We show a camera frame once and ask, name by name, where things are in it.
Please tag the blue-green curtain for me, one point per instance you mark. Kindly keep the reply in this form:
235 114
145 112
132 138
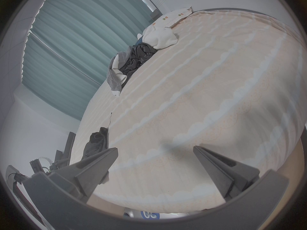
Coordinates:
60 80
96 25

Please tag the black chest of drawers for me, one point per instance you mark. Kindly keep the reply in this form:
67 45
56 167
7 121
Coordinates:
69 147

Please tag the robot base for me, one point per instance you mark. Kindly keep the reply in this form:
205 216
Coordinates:
150 214

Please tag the pile of clothes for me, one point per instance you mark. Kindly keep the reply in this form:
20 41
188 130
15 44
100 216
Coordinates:
136 56

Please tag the bed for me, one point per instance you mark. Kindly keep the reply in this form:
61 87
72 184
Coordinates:
215 92

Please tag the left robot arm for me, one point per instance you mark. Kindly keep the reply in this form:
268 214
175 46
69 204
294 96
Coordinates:
34 166

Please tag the black T-shirt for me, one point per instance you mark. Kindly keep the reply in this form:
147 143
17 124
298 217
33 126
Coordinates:
96 145

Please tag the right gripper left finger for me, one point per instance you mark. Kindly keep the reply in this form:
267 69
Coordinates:
91 171

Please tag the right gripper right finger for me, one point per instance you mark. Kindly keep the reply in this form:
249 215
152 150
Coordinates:
223 174

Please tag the white printed pillow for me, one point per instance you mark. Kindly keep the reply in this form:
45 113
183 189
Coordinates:
172 17

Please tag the grey bedside table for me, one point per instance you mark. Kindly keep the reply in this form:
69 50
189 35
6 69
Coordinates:
154 14

